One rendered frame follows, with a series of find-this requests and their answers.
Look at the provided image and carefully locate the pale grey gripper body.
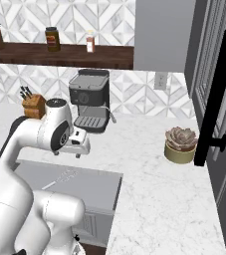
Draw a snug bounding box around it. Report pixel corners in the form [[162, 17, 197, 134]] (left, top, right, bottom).
[[53, 138, 92, 157]]

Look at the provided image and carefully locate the silver whisk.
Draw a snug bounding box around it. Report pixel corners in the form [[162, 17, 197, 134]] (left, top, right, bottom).
[[41, 168, 80, 191]]

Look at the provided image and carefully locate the open grey drawer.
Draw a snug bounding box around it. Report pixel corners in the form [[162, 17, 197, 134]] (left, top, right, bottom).
[[13, 159, 124, 249]]

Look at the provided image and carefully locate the wooden knife block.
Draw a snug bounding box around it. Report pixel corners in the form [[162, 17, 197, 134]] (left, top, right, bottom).
[[21, 94, 48, 121]]

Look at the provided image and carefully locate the black and grey coffee machine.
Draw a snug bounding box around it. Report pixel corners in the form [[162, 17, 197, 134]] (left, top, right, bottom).
[[68, 68, 117, 134]]

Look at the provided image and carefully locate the succulent plant in yellow pot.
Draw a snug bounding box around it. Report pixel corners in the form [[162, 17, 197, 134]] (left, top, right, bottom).
[[163, 126, 199, 164]]

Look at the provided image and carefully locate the dark amber jar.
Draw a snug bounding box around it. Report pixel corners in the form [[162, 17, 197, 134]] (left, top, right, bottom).
[[44, 26, 62, 53]]

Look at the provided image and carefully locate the dark grey tall cabinet door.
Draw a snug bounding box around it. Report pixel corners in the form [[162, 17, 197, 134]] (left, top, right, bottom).
[[183, 0, 226, 255]]

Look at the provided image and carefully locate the dark wooden wall shelf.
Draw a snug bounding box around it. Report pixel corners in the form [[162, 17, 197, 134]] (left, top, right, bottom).
[[0, 42, 135, 71]]

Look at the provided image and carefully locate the white wall socket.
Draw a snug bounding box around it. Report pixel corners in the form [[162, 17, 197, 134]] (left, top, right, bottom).
[[153, 71, 169, 92]]

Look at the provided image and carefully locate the grey wall cupboard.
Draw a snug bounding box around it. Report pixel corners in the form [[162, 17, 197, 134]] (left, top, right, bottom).
[[132, 0, 198, 74]]

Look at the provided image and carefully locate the black bar handle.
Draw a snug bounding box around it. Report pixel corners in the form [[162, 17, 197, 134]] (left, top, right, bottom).
[[193, 29, 226, 167]]

